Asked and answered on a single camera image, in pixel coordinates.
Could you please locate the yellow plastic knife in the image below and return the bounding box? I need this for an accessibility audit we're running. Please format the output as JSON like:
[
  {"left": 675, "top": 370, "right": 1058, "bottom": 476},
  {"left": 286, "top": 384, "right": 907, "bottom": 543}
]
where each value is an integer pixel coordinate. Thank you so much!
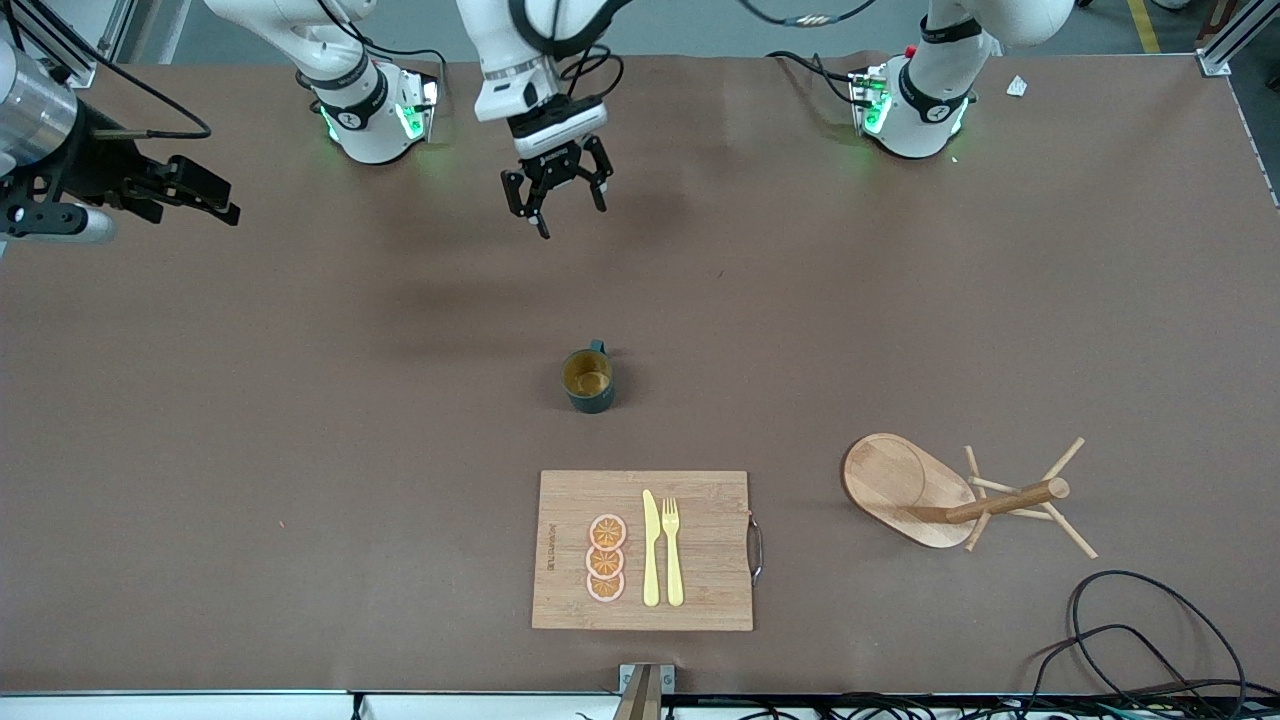
[{"left": 642, "top": 489, "right": 662, "bottom": 608}]

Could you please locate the yellow plastic fork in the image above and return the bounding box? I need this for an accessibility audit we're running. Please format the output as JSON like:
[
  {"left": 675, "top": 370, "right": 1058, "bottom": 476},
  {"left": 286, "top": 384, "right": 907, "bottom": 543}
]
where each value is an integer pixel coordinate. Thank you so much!
[{"left": 661, "top": 497, "right": 686, "bottom": 608}]

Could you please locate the wooden mug tree stand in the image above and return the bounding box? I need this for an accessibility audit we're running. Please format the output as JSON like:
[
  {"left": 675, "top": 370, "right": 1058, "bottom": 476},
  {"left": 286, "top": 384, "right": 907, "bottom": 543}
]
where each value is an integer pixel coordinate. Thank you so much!
[{"left": 841, "top": 432, "right": 1099, "bottom": 560}]

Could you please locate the aluminium frame profile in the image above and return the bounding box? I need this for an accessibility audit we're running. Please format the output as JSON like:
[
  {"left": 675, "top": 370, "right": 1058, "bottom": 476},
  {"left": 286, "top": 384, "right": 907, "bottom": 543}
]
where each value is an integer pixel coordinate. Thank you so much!
[
  {"left": 1195, "top": 0, "right": 1280, "bottom": 78},
  {"left": 18, "top": 0, "right": 137, "bottom": 89}
]

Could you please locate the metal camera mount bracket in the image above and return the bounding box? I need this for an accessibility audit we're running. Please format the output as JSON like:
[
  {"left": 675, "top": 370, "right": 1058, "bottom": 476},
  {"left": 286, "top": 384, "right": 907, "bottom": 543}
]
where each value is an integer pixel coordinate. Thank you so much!
[{"left": 618, "top": 663, "right": 676, "bottom": 720}]

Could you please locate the wooden cutting board with handle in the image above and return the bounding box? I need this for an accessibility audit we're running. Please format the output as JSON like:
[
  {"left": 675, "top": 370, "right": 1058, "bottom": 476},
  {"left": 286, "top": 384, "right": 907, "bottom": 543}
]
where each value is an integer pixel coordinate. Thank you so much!
[{"left": 531, "top": 470, "right": 765, "bottom": 632}]

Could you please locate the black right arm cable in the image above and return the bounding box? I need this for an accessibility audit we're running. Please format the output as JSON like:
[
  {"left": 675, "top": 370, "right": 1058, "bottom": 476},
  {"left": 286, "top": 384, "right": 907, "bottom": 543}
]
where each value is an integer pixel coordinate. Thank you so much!
[{"left": 0, "top": 18, "right": 213, "bottom": 141}]

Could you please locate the teal cup with yellow inside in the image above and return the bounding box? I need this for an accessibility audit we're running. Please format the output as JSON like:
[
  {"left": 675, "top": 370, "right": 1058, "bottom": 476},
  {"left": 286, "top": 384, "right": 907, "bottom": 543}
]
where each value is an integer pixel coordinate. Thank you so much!
[{"left": 561, "top": 340, "right": 617, "bottom": 415}]

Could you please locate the black cable loop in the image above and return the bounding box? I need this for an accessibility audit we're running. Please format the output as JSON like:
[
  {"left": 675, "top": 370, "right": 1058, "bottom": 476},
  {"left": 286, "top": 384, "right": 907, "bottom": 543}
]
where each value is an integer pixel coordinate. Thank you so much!
[{"left": 1020, "top": 570, "right": 1251, "bottom": 720}]

